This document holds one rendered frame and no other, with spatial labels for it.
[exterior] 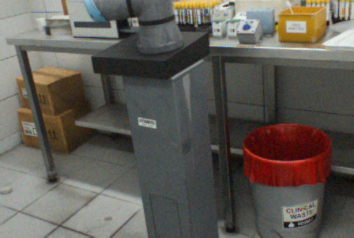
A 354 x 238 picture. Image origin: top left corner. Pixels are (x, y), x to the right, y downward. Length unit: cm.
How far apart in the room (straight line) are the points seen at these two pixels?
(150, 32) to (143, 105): 24
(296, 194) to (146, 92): 75
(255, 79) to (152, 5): 117
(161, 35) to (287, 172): 73
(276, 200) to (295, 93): 72
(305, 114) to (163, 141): 111
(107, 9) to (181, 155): 51
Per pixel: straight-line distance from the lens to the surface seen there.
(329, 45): 147
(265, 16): 167
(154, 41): 132
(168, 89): 131
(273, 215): 184
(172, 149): 139
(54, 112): 287
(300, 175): 170
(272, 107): 231
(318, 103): 230
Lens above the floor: 126
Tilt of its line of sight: 22 degrees down
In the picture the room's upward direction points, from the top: 7 degrees counter-clockwise
